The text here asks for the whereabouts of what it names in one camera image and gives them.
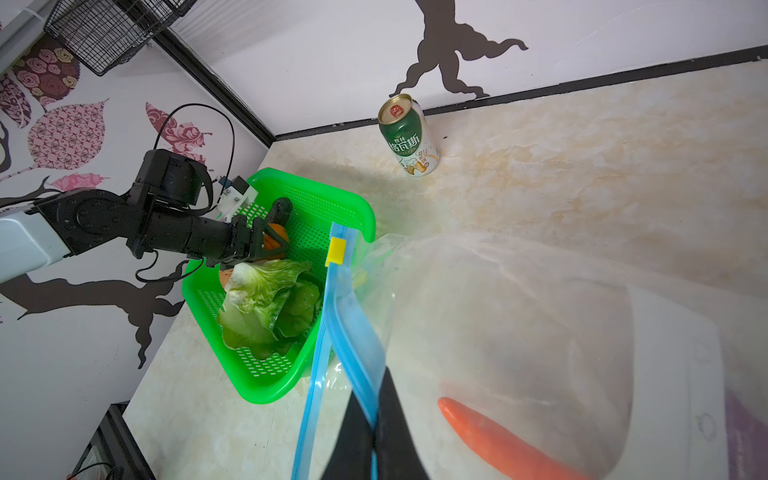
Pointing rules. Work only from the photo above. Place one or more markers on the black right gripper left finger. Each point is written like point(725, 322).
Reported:
point(352, 456)

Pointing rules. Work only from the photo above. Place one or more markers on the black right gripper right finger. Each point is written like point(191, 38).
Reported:
point(395, 451)

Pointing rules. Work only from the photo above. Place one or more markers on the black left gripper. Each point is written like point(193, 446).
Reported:
point(168, 202)

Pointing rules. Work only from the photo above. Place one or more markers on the orange carrot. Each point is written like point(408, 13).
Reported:
point(501, 449)

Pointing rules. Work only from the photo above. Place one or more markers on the clear zip top bag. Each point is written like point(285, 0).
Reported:
point(613, 371)

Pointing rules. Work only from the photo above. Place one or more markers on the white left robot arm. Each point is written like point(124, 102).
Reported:
point(66, 225)

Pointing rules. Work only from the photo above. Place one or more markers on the green cabbage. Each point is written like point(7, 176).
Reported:
point(269, 306)

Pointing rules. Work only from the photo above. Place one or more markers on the green plastic basket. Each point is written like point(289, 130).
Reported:
point(316, 207)

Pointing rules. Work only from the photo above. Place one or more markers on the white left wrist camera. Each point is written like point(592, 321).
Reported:
point(237, 193)

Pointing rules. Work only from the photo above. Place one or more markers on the black wire basket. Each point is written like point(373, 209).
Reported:
point(103, 34)

